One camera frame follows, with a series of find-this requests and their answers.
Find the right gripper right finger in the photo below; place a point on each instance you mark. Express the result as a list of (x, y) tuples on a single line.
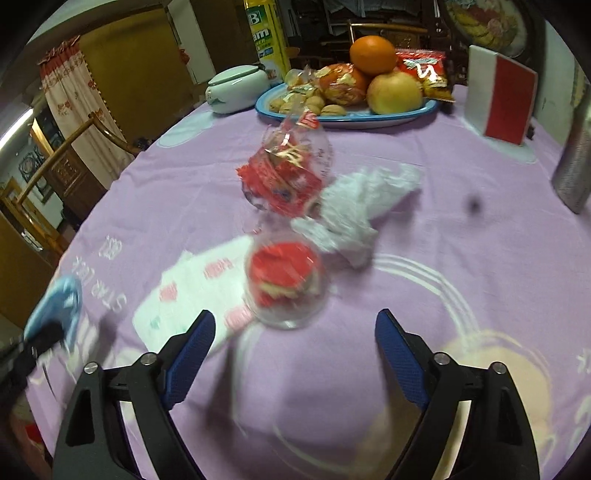
[(498, 442)]

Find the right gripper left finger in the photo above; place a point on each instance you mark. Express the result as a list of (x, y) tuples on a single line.
[(93, 442)]

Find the blue face mask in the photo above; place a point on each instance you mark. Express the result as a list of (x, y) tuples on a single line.
[(61, 304)]

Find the white paper napkin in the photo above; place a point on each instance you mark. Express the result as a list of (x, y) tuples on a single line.
[(213, 280)]

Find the clear plastic cup red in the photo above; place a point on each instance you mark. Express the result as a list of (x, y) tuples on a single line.
[(286, 285)]

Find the white tissue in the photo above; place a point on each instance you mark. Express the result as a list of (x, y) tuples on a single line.
[(349, 205)]

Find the clear red snack wrapper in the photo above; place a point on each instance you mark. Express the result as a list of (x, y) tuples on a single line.
[(290, 169)]

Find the wooden armchair left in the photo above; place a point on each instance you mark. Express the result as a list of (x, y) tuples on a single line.
[(72, 181)]

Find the white red patterned curtain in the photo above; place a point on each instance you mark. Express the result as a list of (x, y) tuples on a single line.
[(72, 95)]

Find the steel thermos bottle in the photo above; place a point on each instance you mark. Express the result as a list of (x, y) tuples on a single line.
[(571, 179)]

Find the purple printed tablecloth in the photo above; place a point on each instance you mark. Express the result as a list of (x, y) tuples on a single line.
[(486, 263)]

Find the white red tissue box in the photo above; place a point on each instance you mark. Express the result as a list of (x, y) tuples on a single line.
[(501, 95)]

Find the blue oval fruit tray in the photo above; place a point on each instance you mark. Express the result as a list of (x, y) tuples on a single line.
[(356, 119)]

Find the white ceramic lidded jar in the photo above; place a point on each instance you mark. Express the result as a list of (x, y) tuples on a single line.
[(236, 88)]

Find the yellow red apple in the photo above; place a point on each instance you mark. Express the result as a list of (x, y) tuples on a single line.
[(393, 93)]

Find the pile of walnuts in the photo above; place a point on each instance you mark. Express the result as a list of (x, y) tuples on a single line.
[(297, 103)]

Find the red snack packet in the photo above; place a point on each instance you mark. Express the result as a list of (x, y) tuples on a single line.
[(429, 68)]

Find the wrapped orange pastry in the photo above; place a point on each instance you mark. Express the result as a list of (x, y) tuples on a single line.
[(342, 84)]

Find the orange fruit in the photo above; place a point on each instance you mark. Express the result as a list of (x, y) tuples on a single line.
[(373, 55)]

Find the round framed flower picture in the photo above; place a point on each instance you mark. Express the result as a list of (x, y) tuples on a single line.
[(505, 27)]

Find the yellow green tall can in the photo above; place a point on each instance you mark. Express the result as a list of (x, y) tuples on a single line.
[(268, 37)]

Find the wooden chair behind table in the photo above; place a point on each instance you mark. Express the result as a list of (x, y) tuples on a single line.
[(401, 35)]

